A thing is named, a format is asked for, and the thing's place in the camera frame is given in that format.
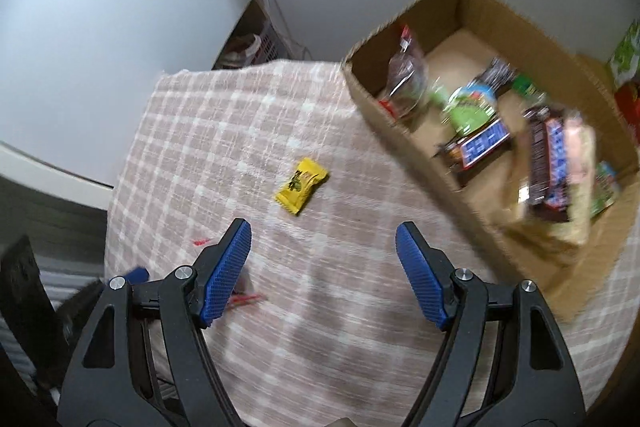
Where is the pink plastic basket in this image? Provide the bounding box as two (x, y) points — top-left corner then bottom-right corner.
(220, 0), (296, 70)

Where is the cardboard box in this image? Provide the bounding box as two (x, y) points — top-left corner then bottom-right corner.
(340, 0), (640, 323)

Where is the red open box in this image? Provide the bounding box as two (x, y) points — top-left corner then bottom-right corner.
(612, 82), (640, 138)

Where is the brown chocolate bar blue label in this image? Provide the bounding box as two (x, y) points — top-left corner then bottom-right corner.
(440, 119), (513, 185)
(522, 107), (573, 223)

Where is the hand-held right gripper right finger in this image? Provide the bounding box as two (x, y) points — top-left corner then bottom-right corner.
(395, 221), (587, 427)

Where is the white appliance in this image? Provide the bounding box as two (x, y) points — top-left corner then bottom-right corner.
(0, 0), (261, 208)

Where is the clear red snack bag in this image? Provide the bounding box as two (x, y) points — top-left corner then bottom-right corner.
(377, 24), (431, 120)

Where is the dark brown candy wrapper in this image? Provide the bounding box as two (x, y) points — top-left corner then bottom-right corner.
(470, 57), (518, 95)

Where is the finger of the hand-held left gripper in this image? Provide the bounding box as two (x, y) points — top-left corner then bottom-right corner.
(55, 267), (151, 358)

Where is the light green snack packet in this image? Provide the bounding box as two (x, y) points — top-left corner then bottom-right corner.
(440, 82), (501, 138)

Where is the beige wafer pack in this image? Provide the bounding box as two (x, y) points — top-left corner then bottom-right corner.
(515, 122), (598, 248)

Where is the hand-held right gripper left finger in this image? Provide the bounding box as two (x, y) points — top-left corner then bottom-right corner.
(59, 218), (253, 427)

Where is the pink checkered tablecloth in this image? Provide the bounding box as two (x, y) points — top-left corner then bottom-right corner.
(102, 59), (623, 427)

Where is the green tissue box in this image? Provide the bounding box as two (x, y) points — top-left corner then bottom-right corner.
(607, 19), (640, 85)

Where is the yellow candy packet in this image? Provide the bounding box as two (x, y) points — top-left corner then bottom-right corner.
(273, 157), (330, 216)

